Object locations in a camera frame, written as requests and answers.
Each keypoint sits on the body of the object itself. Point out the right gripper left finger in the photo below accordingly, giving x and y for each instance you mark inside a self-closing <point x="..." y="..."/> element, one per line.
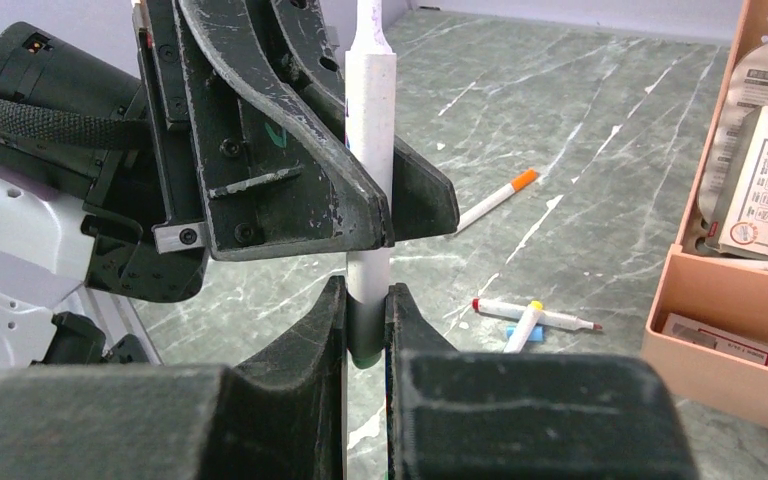
<point x="278" y="415"/>

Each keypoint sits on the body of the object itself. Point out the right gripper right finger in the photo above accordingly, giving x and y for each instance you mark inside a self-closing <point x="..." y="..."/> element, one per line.
<point x="455" y="414"/>

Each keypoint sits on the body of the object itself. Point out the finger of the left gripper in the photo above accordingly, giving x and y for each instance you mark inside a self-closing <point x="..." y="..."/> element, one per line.
<point x="275" y="182"/>
<point x="424" y="202"/>

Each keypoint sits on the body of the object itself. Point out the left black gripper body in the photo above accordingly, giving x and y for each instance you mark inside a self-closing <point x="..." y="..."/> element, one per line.
<point x="160" y="61"/>

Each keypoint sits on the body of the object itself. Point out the white pen green tip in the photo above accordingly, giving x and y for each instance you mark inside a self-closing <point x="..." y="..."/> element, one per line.
<point x="370" y="94"/>

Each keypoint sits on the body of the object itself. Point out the white pen red tip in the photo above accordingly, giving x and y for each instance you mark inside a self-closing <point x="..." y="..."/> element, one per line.
<point x="486" y="205"/>

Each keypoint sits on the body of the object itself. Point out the orange pen cap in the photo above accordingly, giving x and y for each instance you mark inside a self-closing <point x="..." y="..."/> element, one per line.
<point x="523" y="180"/>

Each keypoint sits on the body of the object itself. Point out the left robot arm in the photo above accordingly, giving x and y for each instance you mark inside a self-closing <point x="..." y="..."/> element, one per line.
<point x="80" y="203"/>

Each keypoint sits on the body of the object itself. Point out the white pen pointing up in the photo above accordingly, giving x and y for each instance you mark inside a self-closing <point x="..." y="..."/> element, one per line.
<point x="524" y="327"/>

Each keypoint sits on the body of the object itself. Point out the small white label box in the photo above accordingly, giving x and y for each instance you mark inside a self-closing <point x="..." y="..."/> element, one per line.
<point x="701" y="334"/>

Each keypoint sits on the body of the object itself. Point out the orange plastic file organizer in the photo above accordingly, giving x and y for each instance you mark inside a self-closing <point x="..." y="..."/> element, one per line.
<point x="722" y="290"/>

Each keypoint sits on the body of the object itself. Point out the white red box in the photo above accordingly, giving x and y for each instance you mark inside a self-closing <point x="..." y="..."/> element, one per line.
<point x="742" y="209"/>

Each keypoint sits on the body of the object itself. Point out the grey stationery blister pack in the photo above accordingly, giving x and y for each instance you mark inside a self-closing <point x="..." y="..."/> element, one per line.
<point x="747" y="91"/>

